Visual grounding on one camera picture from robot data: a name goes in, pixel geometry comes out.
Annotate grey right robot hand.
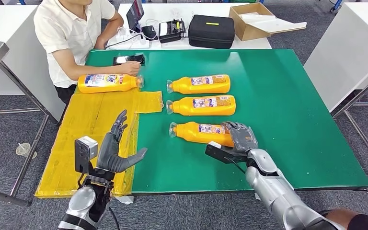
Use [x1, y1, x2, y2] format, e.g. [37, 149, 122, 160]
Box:
[222, 121, 259, 154]

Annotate person's right hand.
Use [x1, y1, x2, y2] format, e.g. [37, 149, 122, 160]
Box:
[120, 61, 141, 77]

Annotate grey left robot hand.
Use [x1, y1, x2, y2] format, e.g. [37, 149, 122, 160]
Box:
[96, 110, 148, 173]

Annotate black smartphone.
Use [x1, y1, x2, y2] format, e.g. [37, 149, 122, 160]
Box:
[113, 54, 146, 66]

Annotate orange detergent bottle clear cap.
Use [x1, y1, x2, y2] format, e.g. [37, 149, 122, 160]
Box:
[77, 73, 145, 94]
[169, 121, 235, 148]
[166, 94, 237, 116]
[166, 74, 231, 95]

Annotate white power strip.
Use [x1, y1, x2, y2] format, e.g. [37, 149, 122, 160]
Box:
[106, 33, 150, 50]

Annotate small black device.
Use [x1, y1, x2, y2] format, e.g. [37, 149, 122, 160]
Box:
[141, 25, 159, 41]

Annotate yellow taped cardboard sheet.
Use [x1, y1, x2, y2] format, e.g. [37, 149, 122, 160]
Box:
[34, 83, 165, 199]

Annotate dark tablet computer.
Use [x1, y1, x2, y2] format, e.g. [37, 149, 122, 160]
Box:
[126, 0, 145, 33]

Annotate black label printer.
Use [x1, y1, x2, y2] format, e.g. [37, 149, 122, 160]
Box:
[158, 18, 187, 44]

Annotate white table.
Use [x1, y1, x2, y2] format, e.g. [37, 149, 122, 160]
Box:
[0, 4, 67, 121]
[106, 2, 272, 50]
[303, 1, 368, 112]

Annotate person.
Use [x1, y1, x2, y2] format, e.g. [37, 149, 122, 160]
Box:
[33, 0, 142, 105]

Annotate black zip carry case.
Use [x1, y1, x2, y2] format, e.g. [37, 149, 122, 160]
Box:
[188, 14, 236, 49]

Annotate clear plastic cup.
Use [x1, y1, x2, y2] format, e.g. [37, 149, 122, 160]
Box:
[15, 143, 38, 160]

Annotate brown cardboard box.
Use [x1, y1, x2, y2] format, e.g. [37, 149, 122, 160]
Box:
[229, 2, 308, 42]

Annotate white paper sheet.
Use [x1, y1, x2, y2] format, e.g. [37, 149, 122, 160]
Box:
[238, 12, 308, 35]

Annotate steel table legs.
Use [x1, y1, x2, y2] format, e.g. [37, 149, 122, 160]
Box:
[331, 68, 368, 175]

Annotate person's leg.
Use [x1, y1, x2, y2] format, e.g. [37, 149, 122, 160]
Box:
[319, 207, 368, 230]

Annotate blue wheeled cart base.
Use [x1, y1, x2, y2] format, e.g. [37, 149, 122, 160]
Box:
[329, 0, 344, 13]

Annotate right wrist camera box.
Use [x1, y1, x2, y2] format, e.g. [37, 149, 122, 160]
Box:
[205, 141, 248, 165]

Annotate black power cable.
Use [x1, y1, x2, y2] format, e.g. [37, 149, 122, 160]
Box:
[103, 33, 142, 50]

